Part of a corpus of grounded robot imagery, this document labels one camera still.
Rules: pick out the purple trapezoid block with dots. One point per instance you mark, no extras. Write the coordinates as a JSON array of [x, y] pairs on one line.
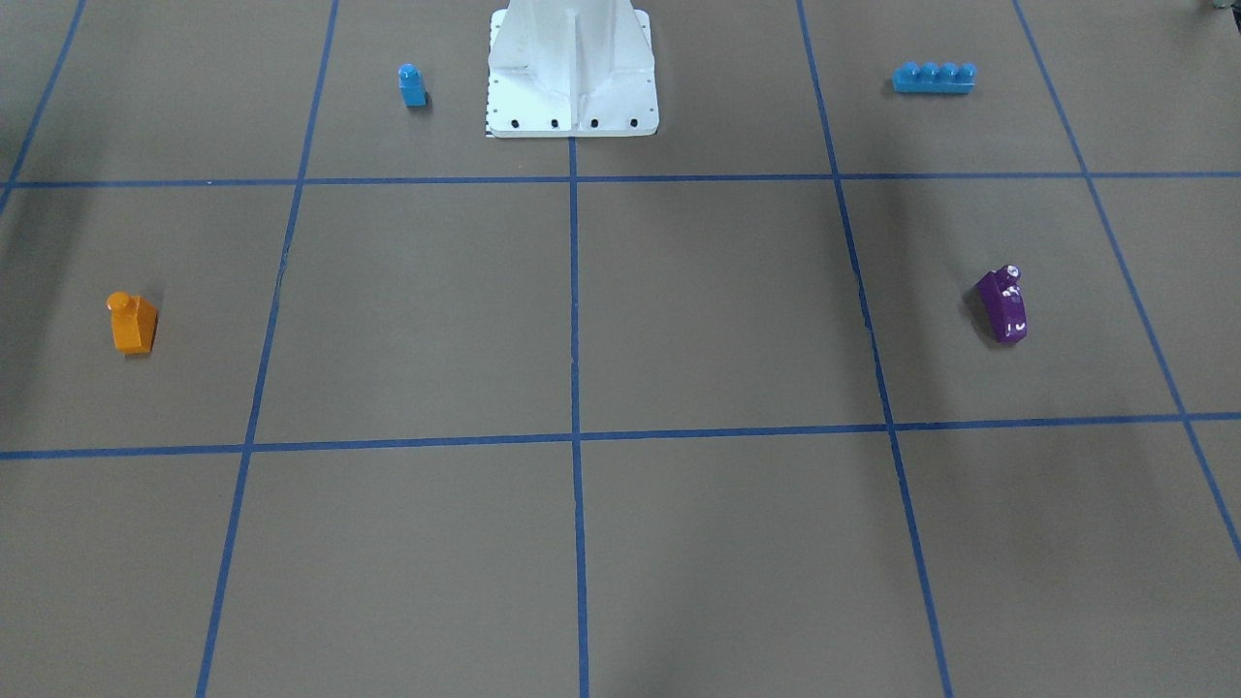
[[1000, 293]]

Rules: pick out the orange trapezoid block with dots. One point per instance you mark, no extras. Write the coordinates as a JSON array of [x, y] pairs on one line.
[[133, 322]]

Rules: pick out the small blue block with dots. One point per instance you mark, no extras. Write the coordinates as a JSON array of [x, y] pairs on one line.
[[411, 87]]

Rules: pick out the long blue four-stud block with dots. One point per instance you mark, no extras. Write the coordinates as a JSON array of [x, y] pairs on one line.
[[932, 78]]

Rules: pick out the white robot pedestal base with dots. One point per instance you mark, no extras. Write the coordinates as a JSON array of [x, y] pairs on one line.
[[571, 69]]

